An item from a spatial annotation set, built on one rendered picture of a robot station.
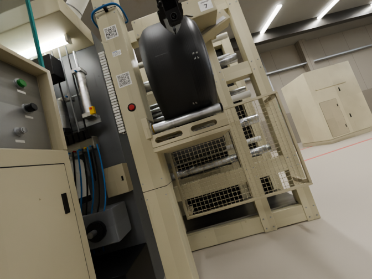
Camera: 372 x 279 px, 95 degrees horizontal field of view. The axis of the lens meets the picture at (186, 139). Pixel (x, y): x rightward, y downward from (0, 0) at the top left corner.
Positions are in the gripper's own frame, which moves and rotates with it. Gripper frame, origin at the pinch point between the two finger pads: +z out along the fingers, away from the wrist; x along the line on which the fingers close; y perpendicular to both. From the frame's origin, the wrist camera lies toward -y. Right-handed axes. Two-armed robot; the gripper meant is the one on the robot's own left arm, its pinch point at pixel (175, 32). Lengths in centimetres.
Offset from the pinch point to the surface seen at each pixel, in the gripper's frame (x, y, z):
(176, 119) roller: 11.1, -29.4, 16.8
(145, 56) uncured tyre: 14.9, -2.6, 3.5
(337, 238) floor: -57, -114, 66
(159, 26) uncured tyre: 5.3, 9.4, 3.6
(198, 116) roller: 0.9, -31.0, 17.4
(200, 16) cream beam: -24, 48, 42
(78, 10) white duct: 63, 93, 41
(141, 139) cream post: 32, -31, 25
